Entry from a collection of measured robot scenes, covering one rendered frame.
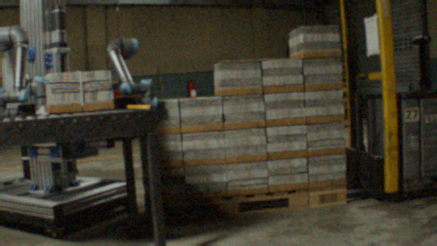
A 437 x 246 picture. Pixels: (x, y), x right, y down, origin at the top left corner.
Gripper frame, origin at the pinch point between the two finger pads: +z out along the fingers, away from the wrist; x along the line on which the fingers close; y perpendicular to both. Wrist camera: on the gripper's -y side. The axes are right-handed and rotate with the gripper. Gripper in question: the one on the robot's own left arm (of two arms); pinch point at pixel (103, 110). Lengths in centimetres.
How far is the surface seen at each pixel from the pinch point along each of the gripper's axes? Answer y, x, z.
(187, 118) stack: -10, 1, -57
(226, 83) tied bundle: 12, 11, -83
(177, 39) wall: 138, -663, -321
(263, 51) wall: 107, -653, -540
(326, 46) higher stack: 35, 37, -150
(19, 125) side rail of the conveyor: -3, 67, 56
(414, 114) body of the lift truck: -17, 73, -200
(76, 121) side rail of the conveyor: -3, 68, 29
